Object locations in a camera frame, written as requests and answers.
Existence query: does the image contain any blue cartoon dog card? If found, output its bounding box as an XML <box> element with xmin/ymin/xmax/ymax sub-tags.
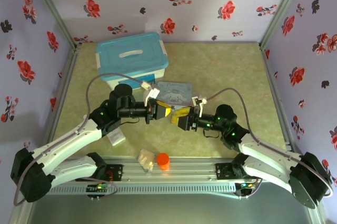
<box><xmin>156</xmin><ymin>81</ymin><xmax>195</xmax><ymax>109</ymax></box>

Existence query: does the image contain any small white paper packet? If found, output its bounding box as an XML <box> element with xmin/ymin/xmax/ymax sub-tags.
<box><xmin>107</xmin><ymin>128</ymin><xmax>125</xmax><ymax>147</ymax></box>

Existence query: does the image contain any orange plastic cylinder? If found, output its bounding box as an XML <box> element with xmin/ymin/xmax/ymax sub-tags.
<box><xmin>156</xmin><ymin>152</ymin><xmax>171</xmax><ymax>171</ymax></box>

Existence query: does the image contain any blue lidded storage box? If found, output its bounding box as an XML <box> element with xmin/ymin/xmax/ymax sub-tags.
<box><xmin>95</xmin><ymin>32</ymin><xmax>170</xmax><ymax>91</ymax></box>

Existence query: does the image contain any clear bag with beige contents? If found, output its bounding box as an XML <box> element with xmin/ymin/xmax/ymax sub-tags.
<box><xmin>136</xmin><ymin>148</ymin><xmax>155</xmax><ymax>174</ymax></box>

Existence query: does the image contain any black mounting plate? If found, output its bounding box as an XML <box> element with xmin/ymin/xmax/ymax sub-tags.
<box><xmin>104</xmin><ymin>164</ymin><xmax>124</xmax><ymax>182</ymax></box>
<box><xmin>215</xmin><ymin>162</ymin><xmax>235</xmax><ymax>180</ymax></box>

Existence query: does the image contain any aluminium base extrusion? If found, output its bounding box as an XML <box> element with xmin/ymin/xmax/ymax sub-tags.
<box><xmin>101</xmin><ymin>155</ymin><xmax>237</xmax><ymax>183</ymax></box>

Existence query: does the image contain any green circuit board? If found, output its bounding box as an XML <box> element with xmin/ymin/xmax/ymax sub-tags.
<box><xmin>86</xmin><ymin>182</ymin><xmax>112</xmax><ymax>194</ymax></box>
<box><xmin>235</xmin><ymin>181</ymin><xmax>257</xmax><ymax>198</ymax></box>

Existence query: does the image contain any aluminium side rail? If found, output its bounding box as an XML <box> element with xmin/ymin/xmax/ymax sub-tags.
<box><xmin>259</xmin><ymin>44</ymin><xmax>295</xmax><ymax>153</ymax></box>
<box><xmin>43</xmin><ymin>47</ymin><xmax>81</xmax><ymax>146</ymax></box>

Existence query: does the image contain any perforated grey cable duct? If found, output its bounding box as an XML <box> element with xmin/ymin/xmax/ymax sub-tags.
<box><xmin>48</xmin><ymin>183</ymin><xmax>237</xmax><ymax>196</ymax></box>

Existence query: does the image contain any aluminium frame post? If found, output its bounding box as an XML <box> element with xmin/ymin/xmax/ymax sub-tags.
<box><xmin>259</xmin><ymin>0</ymin><xmax>310</xmax><ymax>51</ymax></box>
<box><xmin>27</xmin><ymin>0</ymin><xmax>80</xmax><ymax>52</ymax></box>

